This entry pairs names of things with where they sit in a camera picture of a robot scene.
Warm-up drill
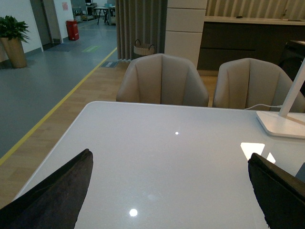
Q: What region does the beige armchair right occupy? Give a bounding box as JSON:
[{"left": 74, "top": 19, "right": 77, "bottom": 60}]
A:
[{"left": 213, "top": 58, "right": 293, "bottom": 112}]

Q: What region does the beige armchair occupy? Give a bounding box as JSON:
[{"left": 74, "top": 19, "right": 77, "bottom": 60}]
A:
[
  {"left": 213, "top": 58, "right": 293, "bottom": 112},
  {"left": 116, "top": 53, "right": 209, "bottom": 107}
]

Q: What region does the potted green plant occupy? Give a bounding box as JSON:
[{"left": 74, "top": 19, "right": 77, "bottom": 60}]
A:
[{"left": 0, "top": 15, "right": 29, "bottom": 68}]

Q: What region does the white drawer cabinet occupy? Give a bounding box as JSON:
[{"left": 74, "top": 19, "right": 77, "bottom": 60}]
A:
[{"left": 164, "top": 0, "right": 207, "bottom": 66}]

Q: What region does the pink wall notice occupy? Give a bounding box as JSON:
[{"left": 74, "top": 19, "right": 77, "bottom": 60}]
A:
[{"left": 62, "top": 2, "right": 68, "bottom": 11}]

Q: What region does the woven basket with handles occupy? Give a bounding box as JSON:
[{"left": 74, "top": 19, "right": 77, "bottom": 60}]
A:
[{"left": 133, "top": 39, "right": 155, "bottom": 59}]

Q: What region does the background desk with legs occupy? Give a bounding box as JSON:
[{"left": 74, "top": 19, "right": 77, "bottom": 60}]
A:
[{"left": 93, "top": 6, "right": 116, "bottom": 25}]

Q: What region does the red bin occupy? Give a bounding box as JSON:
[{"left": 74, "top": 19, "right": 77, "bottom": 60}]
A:
[{"left": 66, "top": 20, "right": 79, "bottom": 41}]

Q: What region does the beige armchair left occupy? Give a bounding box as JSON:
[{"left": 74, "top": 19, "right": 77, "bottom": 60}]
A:
[{"left": 116, "top": 53, "right": 209, "bottom": 107}]

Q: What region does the white desk lamp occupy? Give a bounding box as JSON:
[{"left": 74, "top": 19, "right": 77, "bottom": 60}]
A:
[{"left": 256, "top": 63, "right": 305, "bottom": 139}]

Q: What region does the white lamp power cable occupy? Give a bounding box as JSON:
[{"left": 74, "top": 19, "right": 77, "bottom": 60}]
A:
[{"left": 244, "top": 104, "right": 284, "bottom": 110}]

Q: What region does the gray curtain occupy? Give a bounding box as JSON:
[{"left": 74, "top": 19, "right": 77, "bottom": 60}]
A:
[{"left": 115, "top": 0, "right": 168, "bottom": 60}]

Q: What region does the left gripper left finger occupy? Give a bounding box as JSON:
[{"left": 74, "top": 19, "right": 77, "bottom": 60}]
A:
[{"left": 0, "top": 149, "right": 93, "bottom": 229}]

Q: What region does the dark kitchen counter cabinet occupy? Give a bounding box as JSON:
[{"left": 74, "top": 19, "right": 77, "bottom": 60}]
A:
[{"left": 197, "top": 19, "right": 305, "bottom": 71}]

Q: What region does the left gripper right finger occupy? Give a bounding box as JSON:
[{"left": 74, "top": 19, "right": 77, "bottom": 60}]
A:
[{"left": 248, "top": 153, "right": 305, "bottom": 229}]

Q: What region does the dark washing machine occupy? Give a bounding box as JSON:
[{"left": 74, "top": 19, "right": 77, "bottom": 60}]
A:
[{"left": 279, "top": 40, "right": 305, "bottom": 81}]

